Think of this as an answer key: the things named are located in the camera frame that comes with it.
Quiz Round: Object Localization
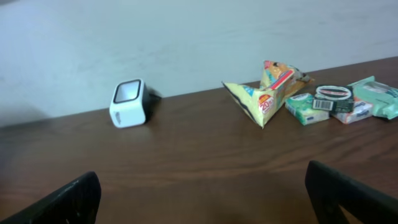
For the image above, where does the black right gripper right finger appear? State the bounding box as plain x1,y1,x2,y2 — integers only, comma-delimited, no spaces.
305,161,397,223

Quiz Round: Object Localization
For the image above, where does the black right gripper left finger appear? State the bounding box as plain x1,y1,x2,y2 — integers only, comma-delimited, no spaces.
1,171,101,224

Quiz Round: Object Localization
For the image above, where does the orange tissue pack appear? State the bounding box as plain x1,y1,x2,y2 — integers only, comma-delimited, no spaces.
331,97,374,124

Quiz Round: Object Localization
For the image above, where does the teal tissue pack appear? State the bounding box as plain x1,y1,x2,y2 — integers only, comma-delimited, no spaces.
285,93,330,126

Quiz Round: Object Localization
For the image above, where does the dark green ointment box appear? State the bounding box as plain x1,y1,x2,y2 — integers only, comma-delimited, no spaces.
312,85,354,113

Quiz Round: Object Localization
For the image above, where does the teal wet wipe packet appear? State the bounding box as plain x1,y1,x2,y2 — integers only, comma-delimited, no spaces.
349,76,397,119

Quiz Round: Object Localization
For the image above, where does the yellow white snack bag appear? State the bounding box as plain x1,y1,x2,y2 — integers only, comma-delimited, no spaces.
223,60,313,128

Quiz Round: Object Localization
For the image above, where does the white barcode scanner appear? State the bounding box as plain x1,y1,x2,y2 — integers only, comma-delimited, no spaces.
109,78,150,129

